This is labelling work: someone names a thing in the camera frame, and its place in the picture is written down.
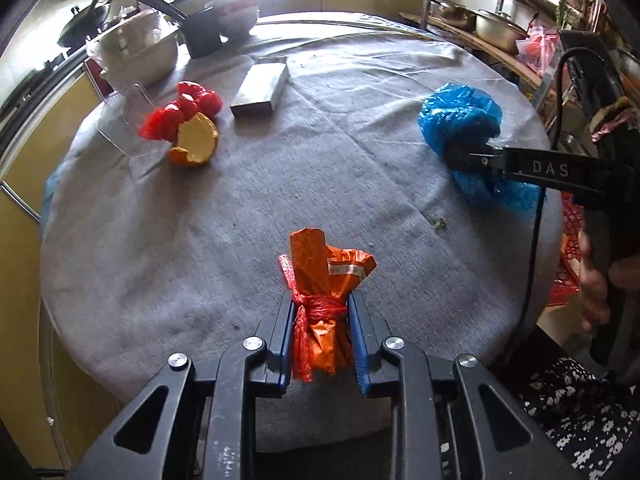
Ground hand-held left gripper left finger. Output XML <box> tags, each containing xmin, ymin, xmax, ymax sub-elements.
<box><xmin>65</xmin><ymin>292</ymin><xmax>296</xmax><ymax>480</ymax></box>

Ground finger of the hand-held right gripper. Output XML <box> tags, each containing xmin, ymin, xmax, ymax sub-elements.
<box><xmin>444</xmin><ymin>139</ymin><xmax>507</xmax><ymax>177</ymax></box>

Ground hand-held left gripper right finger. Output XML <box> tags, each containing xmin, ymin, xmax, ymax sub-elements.
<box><xmin>347</xmin><ymin>290</ymin><xmax>576</xmax><ymax>480</ymax></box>

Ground blue plastic bag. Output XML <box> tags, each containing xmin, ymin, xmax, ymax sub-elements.
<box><xmin>417</xmin><ymin>81</ymin><xmax>551</xmax><ymax>218</ymax></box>

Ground orange snack wrapper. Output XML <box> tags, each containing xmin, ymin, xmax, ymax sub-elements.
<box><xmin>278</xmin><ymin>228</ymin><xmax>377</xmax><ymax>385</ymax></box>

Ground red plastic basket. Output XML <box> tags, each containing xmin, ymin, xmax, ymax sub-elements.
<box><xmin>545</xmin><ymin>192</ymin><xmax>583</xmax><ymax>308</ymax></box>

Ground white medicine box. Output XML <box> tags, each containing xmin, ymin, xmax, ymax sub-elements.
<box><xmin>230</xmin><ymin>56</ymin><xmax>291</xmax><ymax>117</ymax></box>

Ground orange peel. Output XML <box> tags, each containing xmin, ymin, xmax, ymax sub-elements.
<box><xmin>167</xmin><ymin>112</ymin><xmax>220</xmax><ymax>167</ymax></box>

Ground clear plastic container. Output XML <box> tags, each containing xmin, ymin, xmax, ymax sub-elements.
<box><xmin>97</xmin><ymin>82</ymin><xmax>173</xmax><ymax>158</ymax></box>

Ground person's right hand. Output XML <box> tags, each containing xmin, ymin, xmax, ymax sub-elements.
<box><xmin>577</xmin><ymin>227</ymin><xmax>611</xmax><ymax>333</ymax></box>

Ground large metal pot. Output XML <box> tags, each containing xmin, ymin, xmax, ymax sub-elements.
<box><xmin>474</xmin><ymin>9</ymin><xmax>528</xmax><ymax>53</ymax></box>

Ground pink plastic bag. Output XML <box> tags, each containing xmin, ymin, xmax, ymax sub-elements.
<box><xmin>515</xmin><ymin>25</ymin><xmax>561</xmax><ymax>73</ymax></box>

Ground small dark metal pot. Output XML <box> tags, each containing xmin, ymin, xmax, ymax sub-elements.
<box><xmin>437</xmin><ymin>2</ymin><xmax>476</xmax><ymax>31</ymax></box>

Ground grey tablecloth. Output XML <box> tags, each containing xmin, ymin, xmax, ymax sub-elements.
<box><xmin>39</xmin><ymin>12</ymin><xmax>566</xmax><ymax>436</ymax></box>

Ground black floral clothing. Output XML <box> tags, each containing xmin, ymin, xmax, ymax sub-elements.
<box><xmin>500</xmin><ymin>325</ymin><xmax>640</xmax><ymax>480</ymax></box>

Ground red plastic bag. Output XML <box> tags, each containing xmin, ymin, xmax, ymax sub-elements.
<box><xmin>137</xmin><ymin>81</ymin><xmax>224</xmax><ymax>142</ymax></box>

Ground stacked white red-band bowls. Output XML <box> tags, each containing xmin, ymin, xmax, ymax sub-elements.
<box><xmin>205</xmin><ymin>0</ymin><xmax>259</xmax><ymax>43</ymax></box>

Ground black cup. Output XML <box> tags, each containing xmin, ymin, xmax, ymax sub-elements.
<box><xmin>179</xmin><ymin>7</ymin><xmax>223</xmax><ymax>58</ymax></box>

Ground gas stove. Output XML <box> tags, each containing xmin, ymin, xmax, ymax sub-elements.
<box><xmin>0</xmin><ymin>45</ymin><xmax>88</xmax><ymax>116</ymax></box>

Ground black wok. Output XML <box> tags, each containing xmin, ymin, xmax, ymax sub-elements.
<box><xmin>56</xmin><ymin>0</ymin><xmax>115</xmax><ymax>48</ymax></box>

